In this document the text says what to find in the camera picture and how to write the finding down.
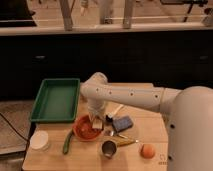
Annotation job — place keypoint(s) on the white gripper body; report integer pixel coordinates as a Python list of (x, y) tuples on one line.
[(96, 108)]

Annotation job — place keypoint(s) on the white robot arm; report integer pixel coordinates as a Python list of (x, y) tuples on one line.
[(190, 112)]

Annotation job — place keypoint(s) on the green chili pepper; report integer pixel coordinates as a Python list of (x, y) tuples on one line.
[(67, 142)]

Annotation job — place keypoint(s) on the orange fruit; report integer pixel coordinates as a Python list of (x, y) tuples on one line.
[(147, 151)]

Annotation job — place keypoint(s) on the metal measuring cup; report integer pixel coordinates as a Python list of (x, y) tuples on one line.
[(109, 147)]

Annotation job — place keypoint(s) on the metal spoon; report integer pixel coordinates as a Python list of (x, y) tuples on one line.
[(113, 133)]

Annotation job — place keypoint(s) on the green plastic tray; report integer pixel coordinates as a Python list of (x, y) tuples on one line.
[(56, 101)]

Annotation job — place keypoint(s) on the black white brush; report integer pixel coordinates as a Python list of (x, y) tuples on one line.
[(109, 116)]

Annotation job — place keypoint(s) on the red bowl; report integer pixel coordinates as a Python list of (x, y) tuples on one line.
[(83, 130)]

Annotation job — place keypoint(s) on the white eraser block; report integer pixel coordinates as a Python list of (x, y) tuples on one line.
[(97, 124)]

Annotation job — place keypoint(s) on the blue sponge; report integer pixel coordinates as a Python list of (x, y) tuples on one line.
[(122, 123)]

